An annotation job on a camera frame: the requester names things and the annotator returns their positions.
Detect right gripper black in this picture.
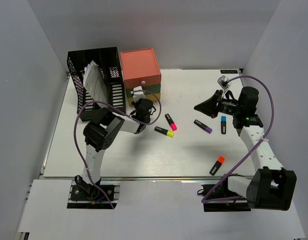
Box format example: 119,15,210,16
195,89,242,119

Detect yellow bottom drawer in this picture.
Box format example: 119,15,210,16
127,92,161,106

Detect purple black highlighter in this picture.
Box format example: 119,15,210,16
194,119,212,134

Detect green drawer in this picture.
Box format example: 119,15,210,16
125,84,161,98

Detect coral top drawer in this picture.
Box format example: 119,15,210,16
124,74,161,89

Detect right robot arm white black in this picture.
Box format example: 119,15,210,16
194,86,296,211

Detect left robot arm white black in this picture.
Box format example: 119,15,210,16
75,99,156,200

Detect blue black highlighter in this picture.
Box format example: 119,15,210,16
220,116,227,135

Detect pink black highlighter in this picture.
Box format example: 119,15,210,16
165,113,177,131

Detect yellow black highlighter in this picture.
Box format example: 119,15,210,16
154,126,174,138

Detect coral drawer cabinet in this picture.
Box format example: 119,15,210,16
120,48,161,80

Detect orange black highlighter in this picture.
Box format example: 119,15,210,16
209,156,225,176

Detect white paper stack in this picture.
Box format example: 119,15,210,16
83,60,108,103

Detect black mesh file organizer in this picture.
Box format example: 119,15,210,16
67,47,126,122

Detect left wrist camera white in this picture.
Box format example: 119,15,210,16
131,86,146,103

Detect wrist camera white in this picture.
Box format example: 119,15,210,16
217,75,230,90
131,86,146,103

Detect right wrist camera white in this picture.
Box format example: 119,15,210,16
217,75,230,90

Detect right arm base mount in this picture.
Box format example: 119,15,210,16
203,181,251,213

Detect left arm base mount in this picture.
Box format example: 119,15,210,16
67,175,120,210

